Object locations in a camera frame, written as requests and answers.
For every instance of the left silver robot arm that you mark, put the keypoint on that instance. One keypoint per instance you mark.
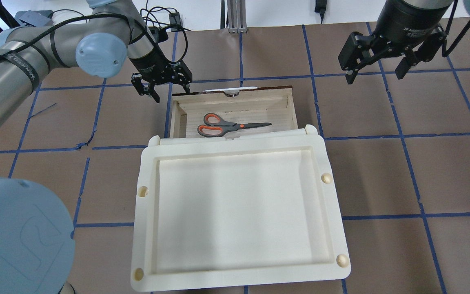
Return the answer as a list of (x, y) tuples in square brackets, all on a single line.
[(36, 242)]

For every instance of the black power adapter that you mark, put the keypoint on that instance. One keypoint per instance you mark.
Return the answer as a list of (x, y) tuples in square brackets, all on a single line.
[(175, 21)]

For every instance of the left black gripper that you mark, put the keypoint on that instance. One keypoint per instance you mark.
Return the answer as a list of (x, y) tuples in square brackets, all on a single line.
[(148, 62)]

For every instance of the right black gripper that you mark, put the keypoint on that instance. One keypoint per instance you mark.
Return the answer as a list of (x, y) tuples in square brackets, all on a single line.
[(405, 22)]

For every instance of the cream plastic tray box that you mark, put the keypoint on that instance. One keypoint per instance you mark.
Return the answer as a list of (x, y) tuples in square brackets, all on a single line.
[(252, 210)]

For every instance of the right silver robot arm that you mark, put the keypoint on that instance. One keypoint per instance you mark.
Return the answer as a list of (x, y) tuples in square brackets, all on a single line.
[(429, 11)]

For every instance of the orange grey handled scissors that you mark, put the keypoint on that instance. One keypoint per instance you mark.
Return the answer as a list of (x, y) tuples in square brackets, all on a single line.
[(215, 126)]

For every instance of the wooden drawer with white handle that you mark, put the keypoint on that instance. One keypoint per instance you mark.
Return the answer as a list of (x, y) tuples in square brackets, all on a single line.
[(244, 105)]

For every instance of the aluminium frame post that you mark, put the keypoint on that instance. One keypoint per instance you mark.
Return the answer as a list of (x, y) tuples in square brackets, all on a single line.
[(233, 16)]

